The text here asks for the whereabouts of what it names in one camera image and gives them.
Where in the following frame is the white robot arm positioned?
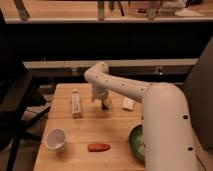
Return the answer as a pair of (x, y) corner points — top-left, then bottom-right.
(84, 62), (199, 171)

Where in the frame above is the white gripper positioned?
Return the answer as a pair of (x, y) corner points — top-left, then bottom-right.
(92, 85), (113, 110)

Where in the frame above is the white rectangular block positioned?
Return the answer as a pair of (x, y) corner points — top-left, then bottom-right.
(122, 97), (134, 111)

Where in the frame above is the green ridged bowl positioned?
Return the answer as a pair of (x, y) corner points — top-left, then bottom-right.
(129, 125), (145, 163)

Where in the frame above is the dark chair right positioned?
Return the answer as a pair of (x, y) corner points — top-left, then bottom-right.
(184, 36), (213, 150)

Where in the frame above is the black office chair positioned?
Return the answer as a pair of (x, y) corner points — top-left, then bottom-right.
(0, 9), (52, 171)

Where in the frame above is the white glue bottle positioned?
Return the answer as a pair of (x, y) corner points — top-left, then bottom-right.
(72, 89), (82, 119)

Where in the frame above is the orange carrot toy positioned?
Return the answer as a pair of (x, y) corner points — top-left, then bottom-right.
(87, 143), (111, 152)

